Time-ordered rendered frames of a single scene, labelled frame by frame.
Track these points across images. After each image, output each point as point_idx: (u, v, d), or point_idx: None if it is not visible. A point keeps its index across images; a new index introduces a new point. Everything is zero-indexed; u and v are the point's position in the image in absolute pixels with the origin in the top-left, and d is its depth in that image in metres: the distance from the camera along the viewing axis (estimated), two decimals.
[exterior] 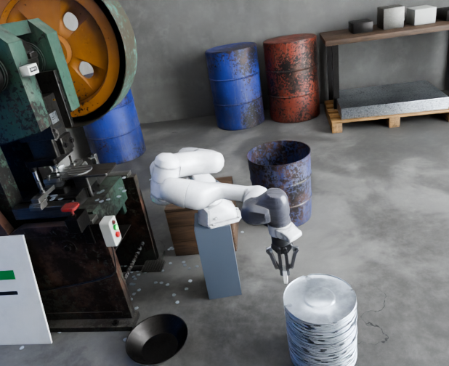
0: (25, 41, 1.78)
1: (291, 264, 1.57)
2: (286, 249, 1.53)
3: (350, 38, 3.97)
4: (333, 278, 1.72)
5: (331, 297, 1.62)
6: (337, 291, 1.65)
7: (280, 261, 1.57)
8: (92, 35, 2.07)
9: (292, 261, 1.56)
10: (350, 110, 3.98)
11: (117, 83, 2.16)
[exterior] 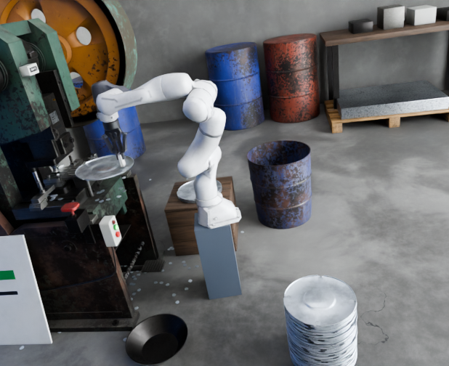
0: (25, 41, 1.78)
1: (112, 147, 1.96)
2: None
3: (350, 38, 3.97)
4: (104, 178, 1.89)
5: (95, 169, 1.98)
6: (94, 174, 1.94)
7: (120, 143, 1.94)
8: (55, 4, 2.02)
9: (111, 145, 1.95)
10: (350, 110, 3.98)
11: (104, 11, 1.99)
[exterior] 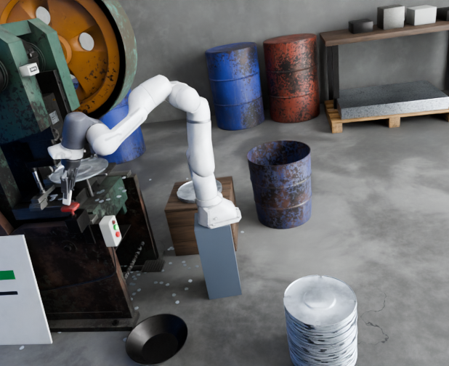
0: (25, 41, 1.78)
1: (62, 188, 1.65)
2: (63, 169, 1.62)
3: (350, 38, 3.97)
4: (104, 161, 2.08)
5: (86, 170, 2.00)
6: (95, 168, 2.02)
7: None
8: (62, 6, 2.02)
9: (62, 185, 1.64)
10: (350, 110, 3.98)
11: (111, 22, 2.01)
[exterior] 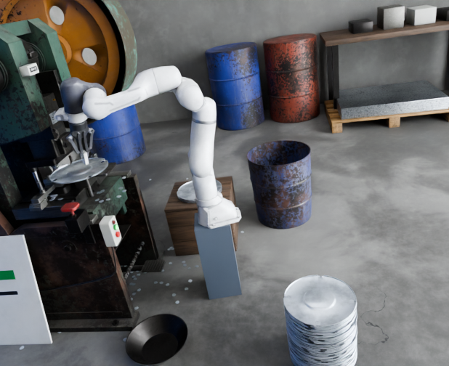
0: (25, 41, 1.78)
1: None
2: None
3: (350, 38, 3.97)
4: (57, 171, 2.05)
5: (79, 165, 2.07)
6: (72, 167, 2.08)
7: (83, 140, 1.81)
8: (89, 81, 2.19)
9: None
10: (350, 110, 3.98)
11: None
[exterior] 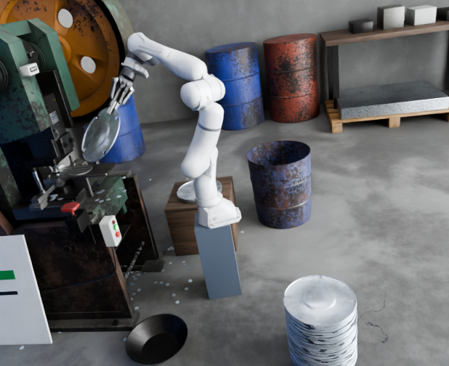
0: (25, 41, 1.78)
1: (124, 100, 1.98)
2: (129, 84, 1.98)
3: (350, 38, 3.97)
4: (90, 159, 1.94)
5: (93, 136, 1.98)
6: (90, 146, 1.98)
7: (118, 92, 1.95)
8: None
9: (126, 98, 1.99)
10: (350, 110, 3.98)
11: None
